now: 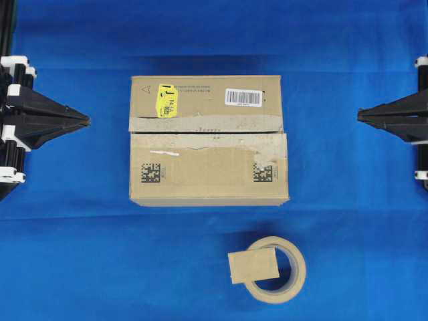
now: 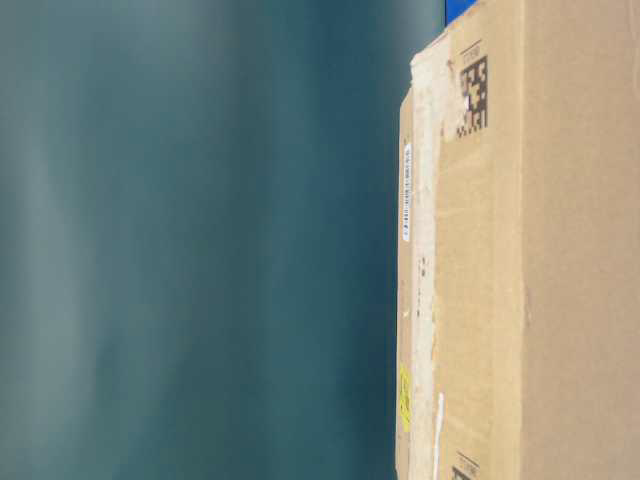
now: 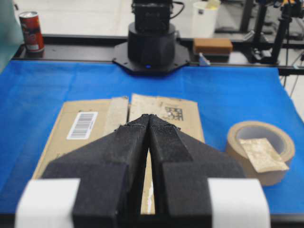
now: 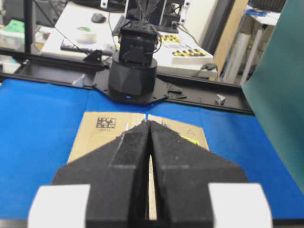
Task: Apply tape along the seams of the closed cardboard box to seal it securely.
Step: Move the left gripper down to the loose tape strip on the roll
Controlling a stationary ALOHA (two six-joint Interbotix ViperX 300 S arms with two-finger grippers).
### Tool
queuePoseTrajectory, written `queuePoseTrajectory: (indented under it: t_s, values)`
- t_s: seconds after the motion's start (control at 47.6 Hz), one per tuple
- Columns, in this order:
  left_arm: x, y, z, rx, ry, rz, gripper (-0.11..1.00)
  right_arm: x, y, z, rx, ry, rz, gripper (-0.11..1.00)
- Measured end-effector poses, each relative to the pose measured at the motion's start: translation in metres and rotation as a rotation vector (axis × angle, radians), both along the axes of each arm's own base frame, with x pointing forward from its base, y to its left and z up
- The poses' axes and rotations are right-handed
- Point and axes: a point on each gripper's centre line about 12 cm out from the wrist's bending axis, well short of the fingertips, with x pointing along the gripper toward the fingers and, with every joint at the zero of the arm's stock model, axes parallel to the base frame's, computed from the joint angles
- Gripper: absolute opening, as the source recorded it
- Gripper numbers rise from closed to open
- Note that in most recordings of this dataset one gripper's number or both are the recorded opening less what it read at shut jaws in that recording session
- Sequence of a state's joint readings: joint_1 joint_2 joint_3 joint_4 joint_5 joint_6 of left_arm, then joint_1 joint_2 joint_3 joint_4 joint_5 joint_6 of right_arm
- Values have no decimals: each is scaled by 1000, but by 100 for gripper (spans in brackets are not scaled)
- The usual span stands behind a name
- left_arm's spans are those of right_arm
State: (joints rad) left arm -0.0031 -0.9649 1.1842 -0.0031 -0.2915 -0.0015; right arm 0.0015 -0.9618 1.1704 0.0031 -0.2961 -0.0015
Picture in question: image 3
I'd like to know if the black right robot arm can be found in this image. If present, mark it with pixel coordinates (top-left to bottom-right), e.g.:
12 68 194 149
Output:
113 0 190 75

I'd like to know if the red drink can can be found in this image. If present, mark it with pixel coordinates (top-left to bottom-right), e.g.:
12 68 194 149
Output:
19 11 44 53

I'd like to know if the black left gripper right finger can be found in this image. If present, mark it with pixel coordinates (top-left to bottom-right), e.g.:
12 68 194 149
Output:
149 114 271 228

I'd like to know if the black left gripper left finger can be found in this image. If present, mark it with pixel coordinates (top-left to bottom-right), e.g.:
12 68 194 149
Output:
15 114 149 228

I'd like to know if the brown packing tape roll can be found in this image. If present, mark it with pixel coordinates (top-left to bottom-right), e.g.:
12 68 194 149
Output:
226 121 295 186

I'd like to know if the brown cardboard box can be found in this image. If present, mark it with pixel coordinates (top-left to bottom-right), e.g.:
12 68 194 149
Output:
33 94 204 215

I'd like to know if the black tripod stand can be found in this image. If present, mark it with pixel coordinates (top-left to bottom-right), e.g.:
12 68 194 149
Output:
249 0 304 65

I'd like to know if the brown rectangular block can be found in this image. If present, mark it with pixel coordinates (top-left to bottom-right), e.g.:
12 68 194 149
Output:
193 38 233 56

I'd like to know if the blue table cloth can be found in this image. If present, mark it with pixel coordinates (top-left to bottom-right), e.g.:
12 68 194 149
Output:
0 60 304 213

